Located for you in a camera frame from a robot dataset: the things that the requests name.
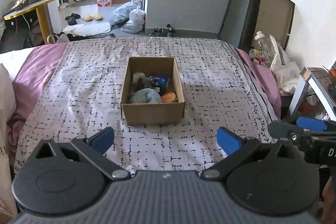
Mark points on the black slippers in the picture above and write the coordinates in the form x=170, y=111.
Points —
x=72, y=19

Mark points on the brown headboard panel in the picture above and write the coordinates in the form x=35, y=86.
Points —
x=272, y=17

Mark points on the plush hamburger toy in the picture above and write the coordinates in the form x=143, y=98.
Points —
x=169, y=97

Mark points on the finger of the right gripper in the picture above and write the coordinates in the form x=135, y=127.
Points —
x=311, y=124
x=282, y=130

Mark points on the small cup with label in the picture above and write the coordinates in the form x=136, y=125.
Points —
x=256, y=54

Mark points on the white soft item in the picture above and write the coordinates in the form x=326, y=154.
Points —
x=137, y=76

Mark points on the dark grey cloth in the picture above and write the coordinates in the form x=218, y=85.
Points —
x=147, y=82

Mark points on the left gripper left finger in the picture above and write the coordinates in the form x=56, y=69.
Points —
x=92, y=150

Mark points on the clear plastic bottle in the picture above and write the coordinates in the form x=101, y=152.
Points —
x=264, y=44

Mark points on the beige slippers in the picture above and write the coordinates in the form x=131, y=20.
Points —
x=88, y=17

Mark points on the brown cardboard box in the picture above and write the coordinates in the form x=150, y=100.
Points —
x=153, y=113

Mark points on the person's right hand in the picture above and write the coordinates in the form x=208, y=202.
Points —
x=329, y=210

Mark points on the yellow edged table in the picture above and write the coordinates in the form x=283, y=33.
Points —
x=39, y=7

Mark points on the red water bottle pack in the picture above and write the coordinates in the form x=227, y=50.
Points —
x=104, y=3

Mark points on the patterned white bedspread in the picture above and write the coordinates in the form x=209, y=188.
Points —
x=83, y=96

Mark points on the white plastic bags pile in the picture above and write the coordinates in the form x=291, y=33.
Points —
x=285, y=71

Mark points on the grey garbage bags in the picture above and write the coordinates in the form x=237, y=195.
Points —
x=130, y=17

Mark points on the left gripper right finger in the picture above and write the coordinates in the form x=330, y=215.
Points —
x=238, y=151

